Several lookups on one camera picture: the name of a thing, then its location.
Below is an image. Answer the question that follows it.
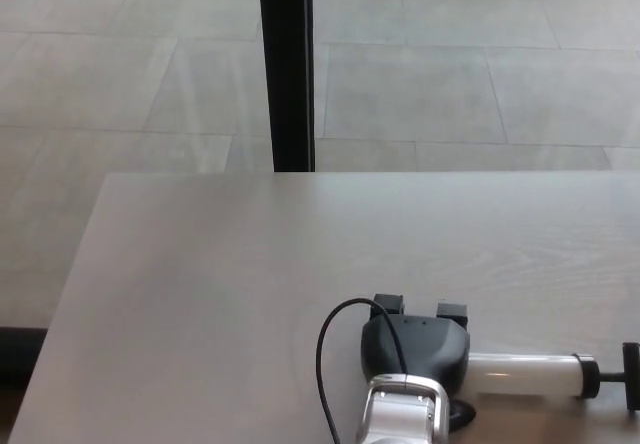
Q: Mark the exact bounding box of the white air pump black handle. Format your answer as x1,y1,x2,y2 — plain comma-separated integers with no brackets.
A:
466,342,640,410

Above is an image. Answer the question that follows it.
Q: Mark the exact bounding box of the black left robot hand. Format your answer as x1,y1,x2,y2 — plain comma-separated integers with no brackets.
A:
360,293,477,430

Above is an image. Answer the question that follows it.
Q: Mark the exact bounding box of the black window frame post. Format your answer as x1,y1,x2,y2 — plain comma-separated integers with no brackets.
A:
256,0,317,173

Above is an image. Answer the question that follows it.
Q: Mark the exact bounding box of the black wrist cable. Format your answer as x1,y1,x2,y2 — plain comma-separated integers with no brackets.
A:
315,298,412,444

